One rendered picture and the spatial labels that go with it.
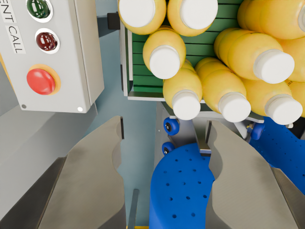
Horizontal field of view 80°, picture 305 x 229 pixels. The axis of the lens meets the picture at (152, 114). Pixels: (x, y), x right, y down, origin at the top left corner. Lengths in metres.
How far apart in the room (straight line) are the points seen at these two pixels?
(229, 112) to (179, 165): 0.18
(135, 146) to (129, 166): 0.28
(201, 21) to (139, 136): 1.48
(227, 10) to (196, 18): 0.22
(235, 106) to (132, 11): 0.18
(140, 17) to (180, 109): 0.13
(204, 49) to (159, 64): 0.22
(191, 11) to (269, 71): 0.12
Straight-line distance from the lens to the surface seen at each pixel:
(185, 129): 0.49
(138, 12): 0.24
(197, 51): 0.45
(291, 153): 1.06
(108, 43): 1.40
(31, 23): 0.28
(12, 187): 0.90
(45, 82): 0.28
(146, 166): 1.89
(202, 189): 0.38
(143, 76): 0.46
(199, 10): 0.24
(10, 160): 0.87
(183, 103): 0.26
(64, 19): 0.26
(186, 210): 0.35
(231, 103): 0.28
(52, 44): 0.26
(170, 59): 0.24
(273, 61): 0.28
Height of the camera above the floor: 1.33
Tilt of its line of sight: 60 degrees down
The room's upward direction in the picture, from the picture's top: 174 degrees counter-clockwise
